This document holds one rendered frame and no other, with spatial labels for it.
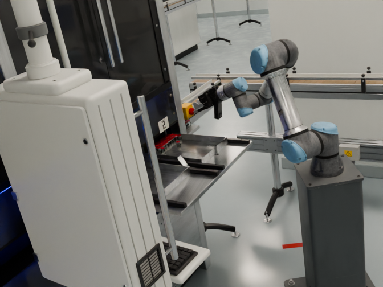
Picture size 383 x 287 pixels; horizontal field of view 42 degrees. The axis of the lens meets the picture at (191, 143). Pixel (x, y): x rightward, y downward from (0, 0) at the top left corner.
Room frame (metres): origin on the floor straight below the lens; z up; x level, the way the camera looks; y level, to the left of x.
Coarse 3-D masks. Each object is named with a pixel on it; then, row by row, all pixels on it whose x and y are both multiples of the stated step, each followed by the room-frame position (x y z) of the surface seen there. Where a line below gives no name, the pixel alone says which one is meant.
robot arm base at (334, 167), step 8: (312, 160) 2.06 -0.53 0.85; (320, 160) 2.01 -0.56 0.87; (328, 160) 2.00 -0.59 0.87; (336, 160) 2.00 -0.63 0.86; (312, 168) 2.04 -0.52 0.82; (320, 168) 2.01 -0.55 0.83; (328, 168) 1.99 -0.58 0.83; (336, 168) 1.99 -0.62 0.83; (320, 176) 2.00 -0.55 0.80; (328, 176) 1.98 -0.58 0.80
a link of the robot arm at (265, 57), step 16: (256, 48) 2.13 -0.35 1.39; (272, 48) 2.12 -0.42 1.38; (288, 48) 2.14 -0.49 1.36; (256, 64) 2.12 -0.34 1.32; (272, 64) 2.09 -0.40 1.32; (272, 80) 2.08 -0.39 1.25; (272, 96) 2.08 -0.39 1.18; (288, 96) 2.05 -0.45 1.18; (288, 112) 2.02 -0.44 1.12; (288, 128) 2.00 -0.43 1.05; (304, 128) 1.99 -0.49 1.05; (288, 144) 1.96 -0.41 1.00; (304, 144) 1.95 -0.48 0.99; (320, 144) 1.97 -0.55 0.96; (304, 160) 1.95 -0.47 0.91
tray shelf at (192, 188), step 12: (228, 144) 2.34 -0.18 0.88; (240, 144) 2.31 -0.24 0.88; (252, 144) 2.33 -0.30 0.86; (216, 156) 2.23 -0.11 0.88; (228, 156) 2.20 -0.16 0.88; (240, 156) 2.21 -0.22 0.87; (204, 168) 2.12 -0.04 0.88; (228, 168) 2.10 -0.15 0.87; (192, 180) 2.02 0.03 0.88; (204, 180) 2.00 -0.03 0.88; (216, 180) 2.00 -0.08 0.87; (180, 192) 1.92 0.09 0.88; (192, 192) 1.90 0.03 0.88; (204, 192) 1.91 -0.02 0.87; (156, 204) 1.86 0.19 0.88; (192, 204) 1.83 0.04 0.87
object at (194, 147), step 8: (184, 136) 2.50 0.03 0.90; (192, 136) 2.47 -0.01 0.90; (200, 136) 2.45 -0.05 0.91; (208, 136) 2.42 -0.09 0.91; (216, 136) 2.39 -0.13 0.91; (184, 144) 2.44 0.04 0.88; (192, 144) 2.42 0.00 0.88; (200, 144) 2.40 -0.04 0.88; (208, 144) 2.38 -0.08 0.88; (216, 144) 2.36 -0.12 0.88; (224, 144) 2.33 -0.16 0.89; (168, 152) 2.37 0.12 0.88; (176, 152) 2.35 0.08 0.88; (184, 152) 2.34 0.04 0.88; (192, 152) 2.32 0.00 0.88; (200, 152) 2.30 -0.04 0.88; (208, 152) 2.28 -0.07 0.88; (192, 160) 2.18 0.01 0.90; (200, 160) 2.15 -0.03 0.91; (208, 160) 2.19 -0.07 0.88
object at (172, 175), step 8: (160, 168) 2.18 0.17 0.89; (168, 168) 2.16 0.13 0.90; (176, 168) 2.13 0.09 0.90; (184, 168) 2.10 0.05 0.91; (152, 176) 2.13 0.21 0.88; (168, 176) 2.10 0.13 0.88; (176, 176) 2.08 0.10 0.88; (184, 176) 2.05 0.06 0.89; (152, 184) 2.04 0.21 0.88; (168, 184) 1.95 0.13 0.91; (176, 184) 1.99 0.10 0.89; (152, 192) 1.97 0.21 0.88; (168, 192) 1.94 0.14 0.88
